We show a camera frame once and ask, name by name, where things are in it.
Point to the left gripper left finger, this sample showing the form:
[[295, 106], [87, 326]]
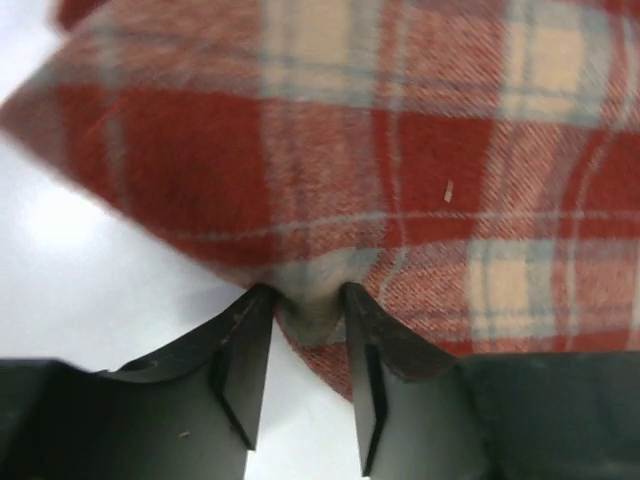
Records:
[[188, 410]]

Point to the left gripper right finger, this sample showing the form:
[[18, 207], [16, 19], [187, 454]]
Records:
[[422, 413]]

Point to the red plaid skirt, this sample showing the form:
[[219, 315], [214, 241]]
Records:
[[473, 164]]

